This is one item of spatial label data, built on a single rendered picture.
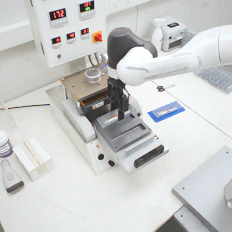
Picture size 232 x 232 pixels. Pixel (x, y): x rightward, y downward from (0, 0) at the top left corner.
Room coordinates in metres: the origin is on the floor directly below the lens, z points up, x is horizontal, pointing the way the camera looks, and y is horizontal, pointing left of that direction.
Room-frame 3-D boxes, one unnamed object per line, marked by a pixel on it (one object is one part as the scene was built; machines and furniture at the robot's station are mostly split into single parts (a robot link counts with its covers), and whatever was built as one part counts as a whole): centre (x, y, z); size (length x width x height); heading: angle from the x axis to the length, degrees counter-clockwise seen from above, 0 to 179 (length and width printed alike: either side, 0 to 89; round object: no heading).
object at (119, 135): (0.75, -0.03, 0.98); 0.20 x 0.17 x 0.03; 124
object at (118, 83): (0.79, -0.01, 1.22); 0.08 x 0.08 x 0.09
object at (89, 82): (1.00, 0.11, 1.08); 0.31 x 0.24 x 0.13; 124
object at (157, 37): (1.73, -0.31, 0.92); 0.09 x 0.08 x 0.25; 86
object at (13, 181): (0.63, 0.52, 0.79); 0.20 x 0.08 x 0.08; 38
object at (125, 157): (0.71, -0.06, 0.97); 0.30 x 0.22 x 0.08; 34
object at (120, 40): (0.77, -0.05, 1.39); 0.18 x 0.10 x 0.13; 65
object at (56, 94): (1.00, 0.13, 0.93); 0.46 x 0.35 x 0.01; 34
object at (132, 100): (0.98, -0.05, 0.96); 0.26 x 0.05 x 0.07; 34
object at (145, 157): (0.60, -0.14, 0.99); 0.15 x 0.02 x 0.04; 124
